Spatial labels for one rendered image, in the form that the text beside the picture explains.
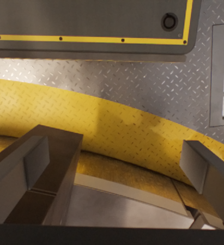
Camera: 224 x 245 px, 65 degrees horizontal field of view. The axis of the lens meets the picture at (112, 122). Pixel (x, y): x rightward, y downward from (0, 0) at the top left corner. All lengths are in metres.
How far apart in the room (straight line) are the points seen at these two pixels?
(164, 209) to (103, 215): 0.22
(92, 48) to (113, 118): 0.43
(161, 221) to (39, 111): 0.69
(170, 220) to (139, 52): 0.58
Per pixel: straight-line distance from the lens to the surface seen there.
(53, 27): 0.53
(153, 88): 0.84
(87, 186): 0.64
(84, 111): 0.85
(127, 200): 0.66
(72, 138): 0.50
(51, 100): 0.87
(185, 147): 0.17
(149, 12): 0.52
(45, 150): 0.16
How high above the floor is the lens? 0.82
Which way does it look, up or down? 74 degrees down
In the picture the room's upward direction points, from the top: 179 degrees counter-clockwise
